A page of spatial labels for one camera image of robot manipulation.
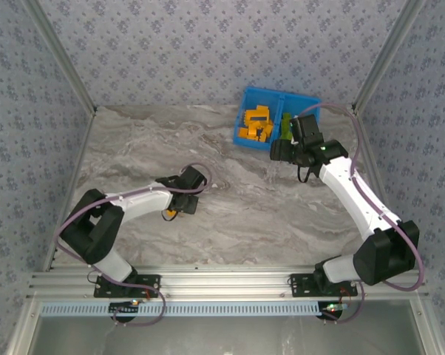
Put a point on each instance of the small green lego brick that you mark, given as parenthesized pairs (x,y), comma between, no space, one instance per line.
(286,117)

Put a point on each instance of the large orange lego plate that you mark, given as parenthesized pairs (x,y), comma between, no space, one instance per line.
(250,117)

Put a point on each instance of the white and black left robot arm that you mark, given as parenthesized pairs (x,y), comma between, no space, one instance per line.
(145,199)

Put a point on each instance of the blue two-compartment plastic bin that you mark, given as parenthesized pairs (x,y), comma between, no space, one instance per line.
(259,97)

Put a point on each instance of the small black circuit board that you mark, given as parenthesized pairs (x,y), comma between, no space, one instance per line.
(124,307)
(331,308)

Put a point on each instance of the aluminium table side rail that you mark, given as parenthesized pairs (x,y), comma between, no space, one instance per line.
(71,177)
(368,155)

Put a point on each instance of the horizontal aluminium frame rail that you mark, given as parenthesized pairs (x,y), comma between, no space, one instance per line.
(226,281)

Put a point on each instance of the aluminium corner post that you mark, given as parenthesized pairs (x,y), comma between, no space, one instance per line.
(61,55)
(387,55)

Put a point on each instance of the aluminium frame leg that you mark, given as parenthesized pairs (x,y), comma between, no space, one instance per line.
(429,329)
(23,329)

